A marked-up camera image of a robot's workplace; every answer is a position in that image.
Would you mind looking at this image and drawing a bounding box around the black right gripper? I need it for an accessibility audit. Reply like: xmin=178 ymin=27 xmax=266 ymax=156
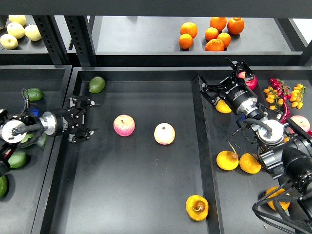
xmin=200 ymin=57 xmax=257 ymax=115

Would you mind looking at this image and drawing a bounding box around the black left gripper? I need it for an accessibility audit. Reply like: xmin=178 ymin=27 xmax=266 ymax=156
xmin=40 ymin=96 xmax=100 ymax=144

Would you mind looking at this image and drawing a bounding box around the dark green avocado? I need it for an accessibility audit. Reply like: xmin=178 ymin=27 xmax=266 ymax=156
xmin=0 ymin=175 xmax=8 ymax=198

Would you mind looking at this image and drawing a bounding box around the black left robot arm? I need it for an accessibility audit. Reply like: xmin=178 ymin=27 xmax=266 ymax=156
xmin=0 ymin=89 xmax=96 ymax=176

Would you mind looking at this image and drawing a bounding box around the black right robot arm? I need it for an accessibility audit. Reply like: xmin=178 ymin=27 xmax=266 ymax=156
xmin=200 ymin=61 xmax=312 ymax=234

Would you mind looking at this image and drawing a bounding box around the green avocado in middle tray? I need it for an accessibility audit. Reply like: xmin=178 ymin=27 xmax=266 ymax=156
xmin=88 ymin=76 xmax=106 ymax=94

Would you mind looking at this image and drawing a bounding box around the green avocado left tray right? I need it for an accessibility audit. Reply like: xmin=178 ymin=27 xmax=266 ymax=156
xmin=36 ymin=133 xmax=48 ymax=149

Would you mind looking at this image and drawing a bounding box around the green avocado tray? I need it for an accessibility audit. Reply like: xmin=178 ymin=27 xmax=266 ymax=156
xmin=20 ymin=134 xmax=34 ymax=148
xmin=8 ymin=151 xmax=28 ymax=169
xmin=36 ymin=133 xmax=48 ymax=149

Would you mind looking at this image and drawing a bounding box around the green avocado upper left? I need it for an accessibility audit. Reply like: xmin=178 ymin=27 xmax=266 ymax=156
xmin=23 ymin=88 xmax=44 ymax=101

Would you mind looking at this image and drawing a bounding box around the green avocado left tray middle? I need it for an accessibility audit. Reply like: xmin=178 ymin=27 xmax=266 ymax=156
xmin=20 ymin=134 xmax=34 ymax=148

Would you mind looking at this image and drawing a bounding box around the green avocado left tray lower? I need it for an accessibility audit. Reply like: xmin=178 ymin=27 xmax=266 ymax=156
xmin=8 ymin=151 xmax=28 ymax=169

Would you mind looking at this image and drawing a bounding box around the yellow pear with stem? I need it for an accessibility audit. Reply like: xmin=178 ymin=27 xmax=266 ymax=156
xmin=216 ymin=141 xmax=239 ymax=171

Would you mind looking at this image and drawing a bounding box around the pale yellow pear right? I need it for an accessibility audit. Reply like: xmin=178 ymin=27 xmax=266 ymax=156
xmin=24 ymin=24 xmax=41 ymax=41

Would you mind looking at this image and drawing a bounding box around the pale yellow pear front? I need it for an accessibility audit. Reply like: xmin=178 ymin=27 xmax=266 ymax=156
xmin=0 ymin=34 xmax=18 ymax=50

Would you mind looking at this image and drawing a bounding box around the pale yellow pear middle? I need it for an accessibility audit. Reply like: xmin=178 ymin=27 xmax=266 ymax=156
xmin=7 ymin=22 xmax=25 ymax=39

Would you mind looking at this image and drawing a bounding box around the bright red apple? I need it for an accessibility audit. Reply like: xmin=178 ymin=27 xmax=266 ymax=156
xmin=238 ymin=71 xmax=258 ymax=90

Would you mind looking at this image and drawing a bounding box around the orange fruit front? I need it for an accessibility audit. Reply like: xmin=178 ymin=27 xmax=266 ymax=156
xmin=205 ymin=39 xmax=225 ymax=51

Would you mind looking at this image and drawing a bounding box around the orange fruit right small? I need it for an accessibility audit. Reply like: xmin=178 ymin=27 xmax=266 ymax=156
xmin=217 ymin=33 xmax=231 ymax=48

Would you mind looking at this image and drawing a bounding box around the pink red apple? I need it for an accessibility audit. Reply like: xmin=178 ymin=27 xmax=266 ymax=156
xmin=113 ymin=115 xmax=135 ymax=137

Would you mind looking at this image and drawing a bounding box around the black left tray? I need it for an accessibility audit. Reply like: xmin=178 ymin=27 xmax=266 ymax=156
xmin=0 ymin=65 xmax=72 ymax=234

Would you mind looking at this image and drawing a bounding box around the black tray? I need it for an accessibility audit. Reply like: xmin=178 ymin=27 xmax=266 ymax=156
xmin=0 ymin=65 xmax=72 ymax=234
xmin=32 ymin=68 xmax=209 ymax=234
xmin=190 ymin=67 xmax=312 ymax=234

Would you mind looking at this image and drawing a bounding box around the orange fruit centre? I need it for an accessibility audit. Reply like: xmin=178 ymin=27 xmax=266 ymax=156
xmin=205 ymin=27 xmax=219 ymax=41

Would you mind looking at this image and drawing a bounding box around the orange cherry tomato bunch left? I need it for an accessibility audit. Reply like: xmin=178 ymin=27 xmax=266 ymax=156
xmin=263 ymin=86 xmax=284 ymax=110

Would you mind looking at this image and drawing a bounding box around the orange cherry tomato bunch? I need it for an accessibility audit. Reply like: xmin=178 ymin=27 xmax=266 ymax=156
xmin=290 ymin=83 xmax=306 ymax=109
xmin=263 ymin=86 xmax=284 ymax=110

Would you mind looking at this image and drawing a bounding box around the orange fruit top right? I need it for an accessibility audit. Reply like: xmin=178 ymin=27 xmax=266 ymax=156
xmin=227 ymin=17 xmax=245 ymax=35

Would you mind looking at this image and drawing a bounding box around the orange fruit lower left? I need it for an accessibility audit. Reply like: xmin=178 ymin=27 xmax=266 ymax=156
xmin=178 ymin=33 xmax=193 ymax=49

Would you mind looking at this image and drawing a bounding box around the red cherry tomato bunch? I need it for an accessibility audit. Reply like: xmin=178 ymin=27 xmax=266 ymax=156
xmin=269 ymin=78 xmax=292 ymax=100

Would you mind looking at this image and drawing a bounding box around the red chili pepper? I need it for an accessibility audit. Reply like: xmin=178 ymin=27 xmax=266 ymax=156
xmin=280 ymin=100 xmax=290 ymax=123

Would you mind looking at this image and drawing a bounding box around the orange cherry tomato bunch right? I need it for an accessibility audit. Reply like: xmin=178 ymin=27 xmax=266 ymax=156
xmin=290 ymin=83 xmax=306 ymax=109

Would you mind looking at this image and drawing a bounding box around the pale pink apple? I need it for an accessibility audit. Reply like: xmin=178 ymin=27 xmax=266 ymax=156
xmin=154 ymin=123 xmax=176 ymax=145

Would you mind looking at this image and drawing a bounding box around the black middle tray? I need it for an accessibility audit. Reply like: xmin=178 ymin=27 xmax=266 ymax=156
xmin=32 ymin=68 xmax=209 ymax=234

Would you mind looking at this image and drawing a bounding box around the pink apple far right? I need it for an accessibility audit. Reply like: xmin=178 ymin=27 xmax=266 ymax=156
xmin=290 ymin=115 xmax=311 ymax=132

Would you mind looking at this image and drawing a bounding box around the black upper shelf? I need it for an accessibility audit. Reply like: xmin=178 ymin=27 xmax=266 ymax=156
xmin=0 ymin=0 xmax=312 ymax=66

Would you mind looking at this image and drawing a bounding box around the black right tray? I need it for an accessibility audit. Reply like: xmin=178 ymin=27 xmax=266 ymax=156
xmin=190 ymin=67 xmax=312 ymax=234

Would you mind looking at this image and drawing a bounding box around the black perforated shelf post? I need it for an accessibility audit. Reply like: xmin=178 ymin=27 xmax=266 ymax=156
xmin=64 ymin=16 xmax=98 ymax=67
xmin=32 ymin=15 xmax=70 ymax=65

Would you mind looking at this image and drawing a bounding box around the black perforated shelf post left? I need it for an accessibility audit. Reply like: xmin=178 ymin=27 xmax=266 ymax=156
xmin=32 ymin=15 xmax=70 ymax=65

